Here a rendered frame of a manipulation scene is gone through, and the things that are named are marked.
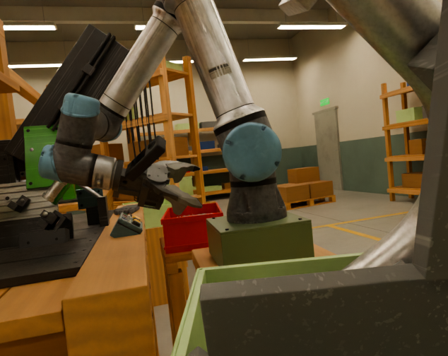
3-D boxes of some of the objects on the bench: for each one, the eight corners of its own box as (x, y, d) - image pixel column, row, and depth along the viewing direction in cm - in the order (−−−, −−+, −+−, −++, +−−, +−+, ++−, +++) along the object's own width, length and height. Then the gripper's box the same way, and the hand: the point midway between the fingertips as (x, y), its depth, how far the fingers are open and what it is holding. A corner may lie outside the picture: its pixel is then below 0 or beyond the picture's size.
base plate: (115, 212, 184) (114, 209, 184) (81, 275, 77) (80, 265, 77) (27, 224, 175) (26, 220, 175) (-152, 313, 68) (-153, 302, 68)
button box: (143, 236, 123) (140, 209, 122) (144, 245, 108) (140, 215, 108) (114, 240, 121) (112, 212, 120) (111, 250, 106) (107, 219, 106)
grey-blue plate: (106, 222, 140) (102, 186, 140) (106, 222, 139) (102, 187, 138) (80, 225, 138) (76, 189, 138) (80, 226, 136) (75, 190, 136)
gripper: (118, 168, 91) (193, 182, 96) (104, 220, 75) (195, 234, 80) (123, 139, 87) (201, 156, 92) (109, 189, 71) (205, 206, 76)
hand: (202, 184), depth 84 cm, fingers open, 14 cm apart
